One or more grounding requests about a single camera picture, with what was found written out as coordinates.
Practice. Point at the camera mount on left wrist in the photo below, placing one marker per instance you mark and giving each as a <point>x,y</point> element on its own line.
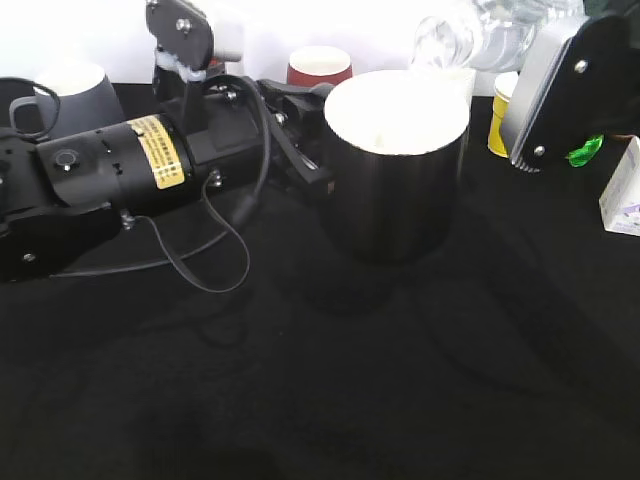
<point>189,37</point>

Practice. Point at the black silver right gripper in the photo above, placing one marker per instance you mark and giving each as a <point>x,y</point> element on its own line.
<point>580,79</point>

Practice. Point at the yellow cup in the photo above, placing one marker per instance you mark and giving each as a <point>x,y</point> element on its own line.
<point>504,87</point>

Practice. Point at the grey mug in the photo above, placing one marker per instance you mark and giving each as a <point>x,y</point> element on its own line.
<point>88,100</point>

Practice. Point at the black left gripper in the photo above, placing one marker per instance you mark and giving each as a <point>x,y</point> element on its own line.
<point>223,123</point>

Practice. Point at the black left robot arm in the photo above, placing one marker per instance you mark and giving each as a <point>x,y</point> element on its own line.
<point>62,198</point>

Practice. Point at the clear water bottle green label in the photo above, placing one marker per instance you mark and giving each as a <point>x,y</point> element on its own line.
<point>489,36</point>

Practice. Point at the red mug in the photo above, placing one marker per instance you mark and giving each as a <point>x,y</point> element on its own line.
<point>312,65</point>

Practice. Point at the black mug white inside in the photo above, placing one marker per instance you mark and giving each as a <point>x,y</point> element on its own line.
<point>393,142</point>

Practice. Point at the green soda bottle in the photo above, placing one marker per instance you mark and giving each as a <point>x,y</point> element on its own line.
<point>583,155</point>

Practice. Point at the white carton box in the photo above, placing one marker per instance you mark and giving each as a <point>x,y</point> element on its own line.
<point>620,200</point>

